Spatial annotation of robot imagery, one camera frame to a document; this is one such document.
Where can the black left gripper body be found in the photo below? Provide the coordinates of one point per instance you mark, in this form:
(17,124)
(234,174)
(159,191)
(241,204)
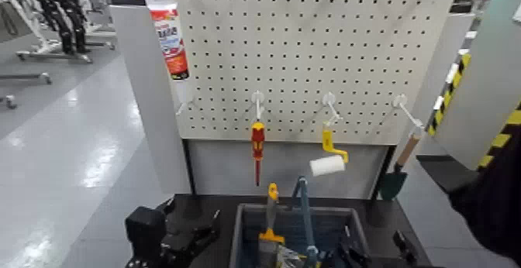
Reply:
(185,241)

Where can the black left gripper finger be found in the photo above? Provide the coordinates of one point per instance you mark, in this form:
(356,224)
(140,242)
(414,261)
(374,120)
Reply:
(167,209)
(213,229)

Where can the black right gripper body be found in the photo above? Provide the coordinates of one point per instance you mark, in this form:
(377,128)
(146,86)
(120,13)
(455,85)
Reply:
(390,264)

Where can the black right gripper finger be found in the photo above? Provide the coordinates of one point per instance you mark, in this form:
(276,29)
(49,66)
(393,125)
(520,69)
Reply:
(406,249)
(352,257)

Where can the yellow grey paint brush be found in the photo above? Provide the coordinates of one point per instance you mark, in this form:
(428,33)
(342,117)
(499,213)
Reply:
(270,237)

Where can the grey plastic crate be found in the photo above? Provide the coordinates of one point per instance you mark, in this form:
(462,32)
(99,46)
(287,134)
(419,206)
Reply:
(237,241)

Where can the white yellow packaged item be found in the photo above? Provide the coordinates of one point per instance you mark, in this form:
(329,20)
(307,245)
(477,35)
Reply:
(291,258)

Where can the grey lower back panel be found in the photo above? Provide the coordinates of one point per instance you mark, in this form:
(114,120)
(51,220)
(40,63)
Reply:
(224,168)

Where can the black blurry foreground casing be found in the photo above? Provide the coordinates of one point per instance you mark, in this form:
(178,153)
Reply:
(492,204)

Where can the red yellow screwdriver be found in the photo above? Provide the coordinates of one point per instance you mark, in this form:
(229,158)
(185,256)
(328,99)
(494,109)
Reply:
(257,139)

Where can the white peg hook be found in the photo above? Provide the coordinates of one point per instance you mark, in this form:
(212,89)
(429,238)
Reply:
(257,98)
(183,107)
(401,101)
(329,98)

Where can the white partition panel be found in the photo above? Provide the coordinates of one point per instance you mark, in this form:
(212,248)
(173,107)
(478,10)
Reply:
(443,58)
(134,58)

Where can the white red sealant tube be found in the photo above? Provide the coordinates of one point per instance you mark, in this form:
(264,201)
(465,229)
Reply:
(171,37)

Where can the grey pillar with hazard stripes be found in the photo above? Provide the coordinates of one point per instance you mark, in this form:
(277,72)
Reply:
(484,78)

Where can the grey stand leg with caster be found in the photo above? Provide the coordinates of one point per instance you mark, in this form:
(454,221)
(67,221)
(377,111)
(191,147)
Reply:
(28,77)

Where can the white pegboard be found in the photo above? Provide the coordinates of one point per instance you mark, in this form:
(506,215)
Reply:
(305,58)

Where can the black background robot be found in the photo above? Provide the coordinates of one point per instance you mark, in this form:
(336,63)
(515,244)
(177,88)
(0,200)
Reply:
(61,13)

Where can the white background robot stand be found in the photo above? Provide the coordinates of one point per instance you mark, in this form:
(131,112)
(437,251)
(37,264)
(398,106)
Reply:
(28,29)

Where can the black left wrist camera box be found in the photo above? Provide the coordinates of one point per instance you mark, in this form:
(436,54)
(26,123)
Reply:
(144,231)

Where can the black pegboard frame post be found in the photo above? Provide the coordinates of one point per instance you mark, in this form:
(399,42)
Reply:
(189,168)
(382,159)

